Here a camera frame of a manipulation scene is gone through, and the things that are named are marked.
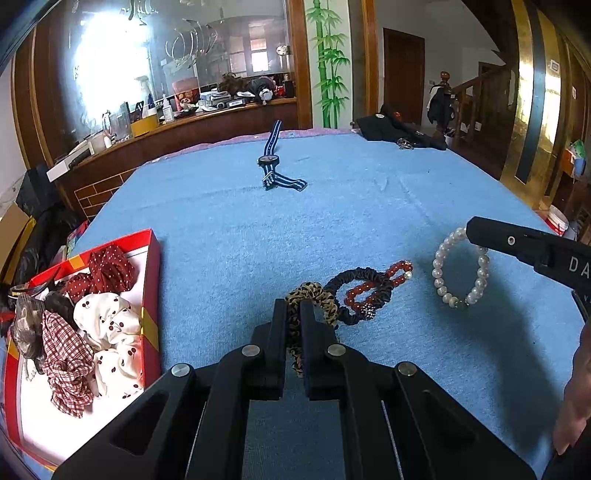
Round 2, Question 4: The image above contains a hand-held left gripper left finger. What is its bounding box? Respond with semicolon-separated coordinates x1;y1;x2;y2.
52;299;288;480

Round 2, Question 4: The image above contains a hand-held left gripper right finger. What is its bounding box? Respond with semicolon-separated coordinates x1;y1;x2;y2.
300;299;537;480

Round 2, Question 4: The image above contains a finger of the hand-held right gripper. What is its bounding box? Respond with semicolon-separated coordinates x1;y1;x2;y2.
465;215;551;269

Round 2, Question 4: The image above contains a white pearl bracelet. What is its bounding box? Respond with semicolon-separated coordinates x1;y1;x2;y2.
432;226;490;309

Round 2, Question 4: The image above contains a leopard-print scrunchie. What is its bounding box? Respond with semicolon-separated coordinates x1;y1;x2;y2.
284;282;341;379

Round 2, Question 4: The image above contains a red cardboard box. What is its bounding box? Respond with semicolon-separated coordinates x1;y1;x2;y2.
0;228;163;470

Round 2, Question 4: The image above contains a white cherry-print scrunchie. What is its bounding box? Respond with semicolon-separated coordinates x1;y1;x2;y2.
73;293;145;398

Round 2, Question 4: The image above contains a dark red polka-dot scrunchie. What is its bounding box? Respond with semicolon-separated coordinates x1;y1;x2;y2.
65;244;137;303

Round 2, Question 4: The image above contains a red plaid scrunchie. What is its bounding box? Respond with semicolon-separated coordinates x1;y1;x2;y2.
41;310;97;418

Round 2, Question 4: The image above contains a grey patterned scrunchie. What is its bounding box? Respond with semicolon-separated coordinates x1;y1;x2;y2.
9;291;77;382

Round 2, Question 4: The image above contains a person's right hand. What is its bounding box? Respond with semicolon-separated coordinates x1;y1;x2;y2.
553;323;591;457

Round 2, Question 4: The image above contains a red and white bucket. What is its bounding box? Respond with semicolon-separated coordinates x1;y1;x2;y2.
545;205;570;238

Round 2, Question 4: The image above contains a black scrunchie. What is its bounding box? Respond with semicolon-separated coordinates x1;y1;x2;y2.
323;267;394;326

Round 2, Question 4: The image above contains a wooden stair railing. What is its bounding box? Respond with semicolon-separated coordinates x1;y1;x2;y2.
438;60;520;178

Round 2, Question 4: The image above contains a gold pillar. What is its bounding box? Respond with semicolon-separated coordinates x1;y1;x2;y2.
501;0;566;197

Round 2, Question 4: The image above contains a black hanging bag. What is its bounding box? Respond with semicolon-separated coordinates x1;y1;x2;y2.
426;85;459;125

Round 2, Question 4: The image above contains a black cloth bag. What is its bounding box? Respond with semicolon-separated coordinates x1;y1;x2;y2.
353;104;448;151

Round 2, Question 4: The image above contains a blue striped wristwatch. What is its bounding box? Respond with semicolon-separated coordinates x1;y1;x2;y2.
257;120;308;192

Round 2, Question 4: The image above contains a brown wooden door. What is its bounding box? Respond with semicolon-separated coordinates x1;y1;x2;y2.
382;28;426;126

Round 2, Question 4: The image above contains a wooden counter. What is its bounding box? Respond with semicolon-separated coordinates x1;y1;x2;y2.
46;97;301;217

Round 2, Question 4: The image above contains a yellow box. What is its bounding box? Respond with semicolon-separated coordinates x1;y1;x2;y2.
130;115;160;138

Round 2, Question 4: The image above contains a red round tin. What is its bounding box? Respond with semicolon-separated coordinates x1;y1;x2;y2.
172;78;200;112

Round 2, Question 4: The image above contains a clear plastic container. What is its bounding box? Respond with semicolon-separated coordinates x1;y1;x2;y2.
108;102;132;141

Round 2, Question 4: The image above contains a white bottle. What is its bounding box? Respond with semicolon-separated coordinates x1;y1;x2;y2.
142;78;160;121

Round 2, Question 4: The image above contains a white flat box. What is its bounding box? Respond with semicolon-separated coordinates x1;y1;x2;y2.
46;141;93;183

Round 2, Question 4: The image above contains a brown cardboard box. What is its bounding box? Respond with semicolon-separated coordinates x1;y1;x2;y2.
0;203;37;273

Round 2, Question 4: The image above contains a red bead bracelet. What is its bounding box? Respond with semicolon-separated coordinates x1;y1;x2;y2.
342;260;414;320

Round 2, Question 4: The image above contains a green bamboo wall decal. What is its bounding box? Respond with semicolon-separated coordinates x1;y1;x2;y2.
307;0;352;129

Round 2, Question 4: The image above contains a large wall mirror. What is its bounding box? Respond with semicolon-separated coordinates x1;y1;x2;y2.
60;0;301;134

